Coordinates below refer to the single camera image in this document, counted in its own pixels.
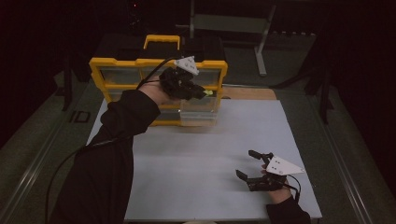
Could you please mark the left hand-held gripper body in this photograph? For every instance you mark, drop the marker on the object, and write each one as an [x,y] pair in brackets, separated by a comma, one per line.
[179,82]

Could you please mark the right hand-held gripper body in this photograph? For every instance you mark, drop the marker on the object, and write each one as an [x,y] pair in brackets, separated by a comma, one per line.
[280,168]

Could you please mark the clear plastic storage drawer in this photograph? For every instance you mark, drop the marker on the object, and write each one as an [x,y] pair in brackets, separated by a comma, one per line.
[199,115]

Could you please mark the yellow drawer organizer cabinet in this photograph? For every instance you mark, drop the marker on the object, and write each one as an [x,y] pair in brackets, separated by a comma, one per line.
[124,86]

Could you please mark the person's right hand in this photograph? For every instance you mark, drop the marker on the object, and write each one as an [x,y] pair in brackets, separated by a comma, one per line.
[280,196]

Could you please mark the person's left hand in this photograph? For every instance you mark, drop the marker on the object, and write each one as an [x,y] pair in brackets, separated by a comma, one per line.
[152,91]

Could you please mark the wooden board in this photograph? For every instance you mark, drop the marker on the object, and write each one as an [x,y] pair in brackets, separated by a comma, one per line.
[249,93]

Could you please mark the group of clear drawers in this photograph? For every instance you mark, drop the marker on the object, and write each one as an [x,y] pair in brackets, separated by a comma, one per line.
[120,76]

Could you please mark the grey metal stand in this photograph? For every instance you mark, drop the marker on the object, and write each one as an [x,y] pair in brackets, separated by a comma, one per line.
[230,23]

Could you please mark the black stand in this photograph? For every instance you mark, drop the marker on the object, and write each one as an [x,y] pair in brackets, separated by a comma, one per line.
[322,93]

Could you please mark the metal floor rail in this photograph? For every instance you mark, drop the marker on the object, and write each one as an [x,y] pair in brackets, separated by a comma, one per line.
[345,168]
[28,179]

